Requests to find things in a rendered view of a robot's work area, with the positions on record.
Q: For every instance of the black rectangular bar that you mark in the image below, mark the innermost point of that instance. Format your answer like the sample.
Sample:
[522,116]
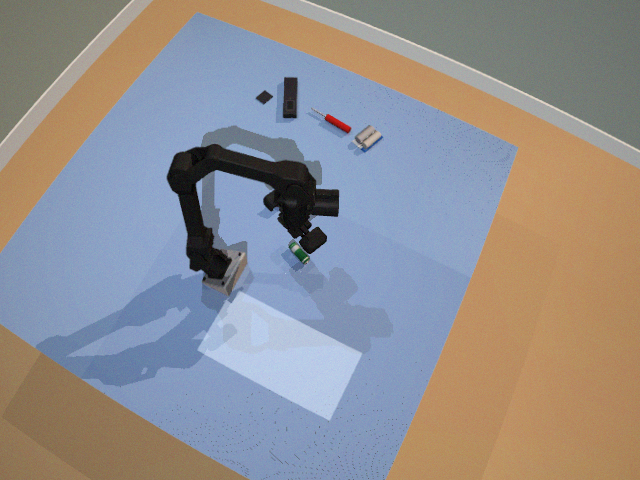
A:
[290,97]

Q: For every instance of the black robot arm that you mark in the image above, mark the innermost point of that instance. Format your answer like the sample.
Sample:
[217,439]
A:
[295,189]

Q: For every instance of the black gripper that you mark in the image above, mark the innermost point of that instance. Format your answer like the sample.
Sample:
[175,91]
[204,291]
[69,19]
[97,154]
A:
[299,226]

